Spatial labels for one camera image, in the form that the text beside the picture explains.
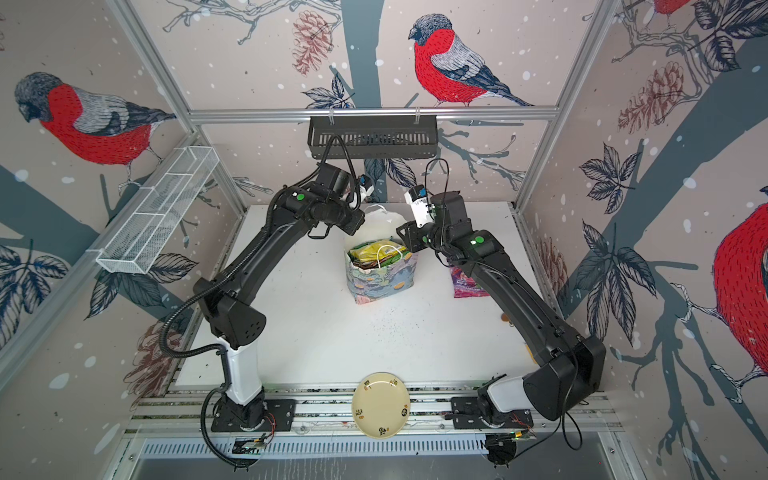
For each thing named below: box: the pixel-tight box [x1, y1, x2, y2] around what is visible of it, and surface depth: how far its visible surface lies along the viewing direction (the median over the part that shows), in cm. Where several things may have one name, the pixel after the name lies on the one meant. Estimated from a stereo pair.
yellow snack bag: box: [350, 240, 406, 262], surface depth 83 cm
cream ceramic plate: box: [351, 372, 411, 439], surface depth 76 cm
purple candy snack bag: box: [450, 266, 490, 299], surface depth 97 cm
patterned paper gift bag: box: [345, 251, 418, 305], surface depth 81 cm
